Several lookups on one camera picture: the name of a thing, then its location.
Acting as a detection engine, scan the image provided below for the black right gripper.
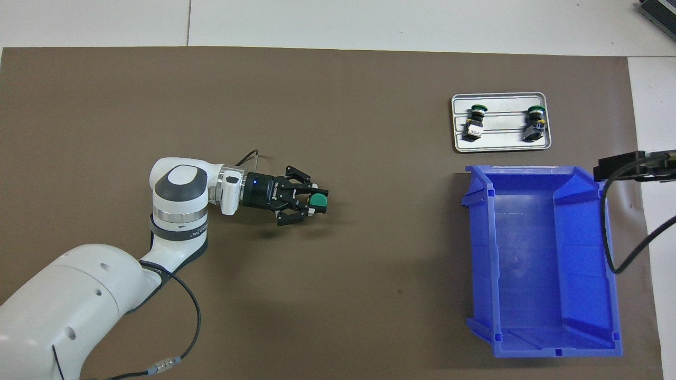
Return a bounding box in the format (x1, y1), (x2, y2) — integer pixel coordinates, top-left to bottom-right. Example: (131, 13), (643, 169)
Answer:
(593, 151), (676, 183)

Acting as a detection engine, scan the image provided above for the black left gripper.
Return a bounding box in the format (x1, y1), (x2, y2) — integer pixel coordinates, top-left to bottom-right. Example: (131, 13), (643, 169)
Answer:
(242, 165), (329, 227)

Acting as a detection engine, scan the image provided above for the brown table mat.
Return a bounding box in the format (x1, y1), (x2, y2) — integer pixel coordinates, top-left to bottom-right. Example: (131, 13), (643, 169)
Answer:
(0, 46), (665, 380)

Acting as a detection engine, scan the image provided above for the grey metal tray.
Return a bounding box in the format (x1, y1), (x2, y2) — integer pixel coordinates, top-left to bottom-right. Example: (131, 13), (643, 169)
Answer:
(450, 92), (552, 154)

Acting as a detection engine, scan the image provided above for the blue plastic storage bin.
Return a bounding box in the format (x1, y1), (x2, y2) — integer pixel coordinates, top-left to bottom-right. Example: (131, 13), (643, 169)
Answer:
(461, 165), (624, 359)

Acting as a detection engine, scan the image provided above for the grey ribbed device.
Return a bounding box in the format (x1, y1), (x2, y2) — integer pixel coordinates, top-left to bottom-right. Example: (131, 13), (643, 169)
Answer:
(637, 0), (676, 33)

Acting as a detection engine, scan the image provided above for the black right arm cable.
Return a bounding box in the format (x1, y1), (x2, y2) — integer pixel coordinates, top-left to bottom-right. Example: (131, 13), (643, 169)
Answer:
(601, 156), (676, 275)

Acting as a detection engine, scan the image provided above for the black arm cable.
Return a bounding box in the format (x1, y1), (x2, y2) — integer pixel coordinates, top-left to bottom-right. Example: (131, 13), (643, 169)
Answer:
(601, 156), (676, 275)
(53, 149), (260, 380)

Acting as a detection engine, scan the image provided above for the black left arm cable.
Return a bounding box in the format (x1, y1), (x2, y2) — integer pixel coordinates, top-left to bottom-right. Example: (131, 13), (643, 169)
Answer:
(53, 149), (260, 380)

